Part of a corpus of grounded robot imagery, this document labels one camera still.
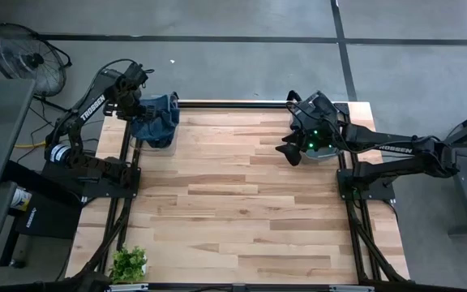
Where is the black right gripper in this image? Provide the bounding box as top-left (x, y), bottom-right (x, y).
top-left (275, 114), bottom-right (342, 167)

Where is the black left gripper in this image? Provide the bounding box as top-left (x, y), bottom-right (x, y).
top-left (103, 91), bottom-right (156, 122)

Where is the light grey bucket hat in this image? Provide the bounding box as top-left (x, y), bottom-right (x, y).
top-left (289, 99), bottom-right (314, 127)

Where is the clear plastic bin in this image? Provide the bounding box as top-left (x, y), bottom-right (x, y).
top-left (130, 92), bottom-right (181, 157)
top-left (289, 97), bottom-right (346, 164)

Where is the black floor fan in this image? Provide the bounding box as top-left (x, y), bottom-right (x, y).
top-left (0, 22), bottom-right (73, 114)

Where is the black box with white print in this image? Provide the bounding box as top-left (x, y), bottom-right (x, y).
top-left (14, 190), bottom-right (84, 240)

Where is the small green potted plant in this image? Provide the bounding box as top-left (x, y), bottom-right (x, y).
top-left (109, 244), bottom-right (148, 285)

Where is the white can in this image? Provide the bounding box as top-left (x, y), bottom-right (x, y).
top-left (10, 187), bottom-right (32, 212)

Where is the grey metal cart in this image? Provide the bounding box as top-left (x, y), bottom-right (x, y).
top-left (419, 103), bottom-right (467, 237)

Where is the black aluminium table frame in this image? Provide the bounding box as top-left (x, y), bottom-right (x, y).
top-left (71, 99), bottom-right (411, 292)

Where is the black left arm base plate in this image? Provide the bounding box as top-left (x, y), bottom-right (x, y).
top-left (42, 161), bottom-right (142, 200)

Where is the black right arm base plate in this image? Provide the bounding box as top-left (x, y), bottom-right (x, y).
top-left (336, 167), bottom-right (396, 202)

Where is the black floor cable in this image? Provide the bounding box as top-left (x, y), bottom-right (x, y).
top-left (14, 105), bottom-right (105, 163)

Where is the silver bracket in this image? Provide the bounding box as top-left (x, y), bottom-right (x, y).
top-left (329, 285), bottom-right (375, 292)
top-left (102, 283), bottom-right (149, 292)

